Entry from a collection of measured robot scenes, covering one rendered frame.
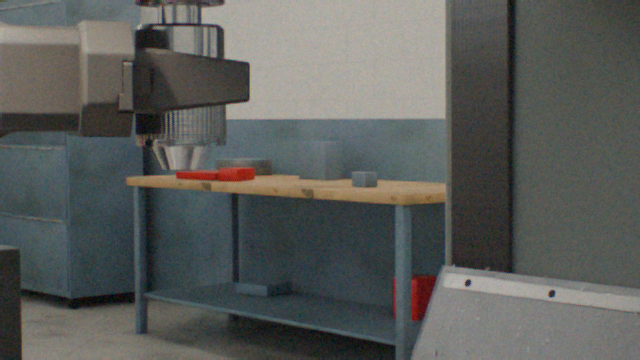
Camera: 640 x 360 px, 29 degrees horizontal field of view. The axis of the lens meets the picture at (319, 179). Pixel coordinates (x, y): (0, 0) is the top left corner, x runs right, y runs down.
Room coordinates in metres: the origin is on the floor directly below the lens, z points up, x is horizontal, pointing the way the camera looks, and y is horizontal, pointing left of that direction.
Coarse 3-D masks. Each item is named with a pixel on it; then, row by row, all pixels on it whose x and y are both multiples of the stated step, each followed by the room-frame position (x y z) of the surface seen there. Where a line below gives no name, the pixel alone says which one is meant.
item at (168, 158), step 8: (152, 152) 0.64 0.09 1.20; (160, 152) 0.63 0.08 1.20; (168, 152) 0.63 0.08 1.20; (176, 152) 0.63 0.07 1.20; (184, 152) 0.63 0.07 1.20; (192, 152) 0.63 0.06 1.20; (200, 152) 0.63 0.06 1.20; (208, 152) 0.64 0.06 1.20; (160, 160) 0.63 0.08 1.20; (168, 160) 0.63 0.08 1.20; (176, 160) 0.63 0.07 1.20; (184, 160) 0.63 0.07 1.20; (192, 160) 0.63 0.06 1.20; (200, 160) 0.64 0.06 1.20; (160, 168) 0.64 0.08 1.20; (168, 168) 0.63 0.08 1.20; (176, 168) 0.63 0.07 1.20; (184, 168) 0.63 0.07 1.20; (192, 168) 0.63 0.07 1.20; (200, 168) 0.64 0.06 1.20
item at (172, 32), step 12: (156, 24) 0.62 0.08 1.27; (168, 24) 0.62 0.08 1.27; (180, 24) 0.62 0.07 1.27; (192, 24) 0.62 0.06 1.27; (204, 24) 0.63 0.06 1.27; (216, 24) 0.63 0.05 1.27; (144, 36) 0.63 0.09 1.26; (156, 36) 0.62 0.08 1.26; (168, 36) 0.62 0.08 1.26; (180, 36) 0.62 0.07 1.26; (192, 36) 0.62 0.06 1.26; (204, 36) 0.62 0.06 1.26; (216, 36) 0.63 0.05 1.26
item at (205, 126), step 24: (168, 48) 0.62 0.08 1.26; (192, 48) 0.62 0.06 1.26; (216, 48) 0.63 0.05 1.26; (144, 120) 0.63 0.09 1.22; (168, 120) 0.62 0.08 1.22; (192, 120) 0.62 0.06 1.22; (216, 120) 0.63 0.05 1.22; (144, 144) 0.63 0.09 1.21; (168, 144) 0.62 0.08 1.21; (192, 144) 0.62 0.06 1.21; (216, 144) 0.63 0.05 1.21
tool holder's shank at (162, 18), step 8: (160, 8) 0.64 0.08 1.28; (168, 8) 0.63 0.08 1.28; (176, 8) 0.63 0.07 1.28; (184, 8) 0.63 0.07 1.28; (192, 8) 0.63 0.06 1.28; (200, 8) 0.64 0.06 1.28; (160, 16) 0.64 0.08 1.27; (168, 16) 0.63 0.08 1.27; (176, 16) 0.63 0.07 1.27; (184, 16) 0.63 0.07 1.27; (192, 16) 0.63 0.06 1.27; (200, 16) 0.64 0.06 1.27
